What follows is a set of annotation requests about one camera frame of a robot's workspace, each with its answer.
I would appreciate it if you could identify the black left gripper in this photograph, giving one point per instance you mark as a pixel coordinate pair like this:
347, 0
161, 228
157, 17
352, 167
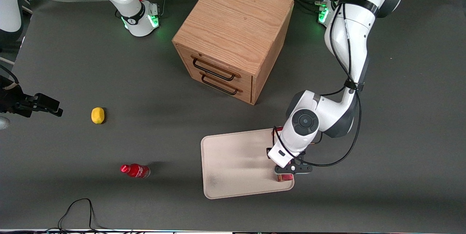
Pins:
268, 151

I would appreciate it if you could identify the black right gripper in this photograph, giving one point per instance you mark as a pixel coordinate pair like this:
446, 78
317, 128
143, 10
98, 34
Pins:
14, 102

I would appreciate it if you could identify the red cookie box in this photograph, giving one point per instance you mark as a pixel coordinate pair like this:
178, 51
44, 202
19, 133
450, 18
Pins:
286, 178

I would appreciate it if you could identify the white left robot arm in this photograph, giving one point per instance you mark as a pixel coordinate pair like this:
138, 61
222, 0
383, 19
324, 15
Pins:
349, 37

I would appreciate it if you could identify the beige plastic tray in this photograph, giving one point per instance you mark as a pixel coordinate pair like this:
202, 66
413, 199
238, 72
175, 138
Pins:
236, 165

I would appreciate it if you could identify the yellow lemon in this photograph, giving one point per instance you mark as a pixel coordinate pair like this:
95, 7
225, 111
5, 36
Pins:
97, 115

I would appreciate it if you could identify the deep wooden drawer front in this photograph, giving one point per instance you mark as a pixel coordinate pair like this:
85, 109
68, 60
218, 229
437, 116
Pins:
240, 94

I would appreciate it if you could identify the red soda bottle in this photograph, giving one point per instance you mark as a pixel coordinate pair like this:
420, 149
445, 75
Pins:
136, 170

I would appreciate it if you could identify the shallow wooden drawer front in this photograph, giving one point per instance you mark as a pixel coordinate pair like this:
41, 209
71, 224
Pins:
222, 64

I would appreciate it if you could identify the oak wooden drawer cabinet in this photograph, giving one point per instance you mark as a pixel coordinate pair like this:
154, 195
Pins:
236, 23

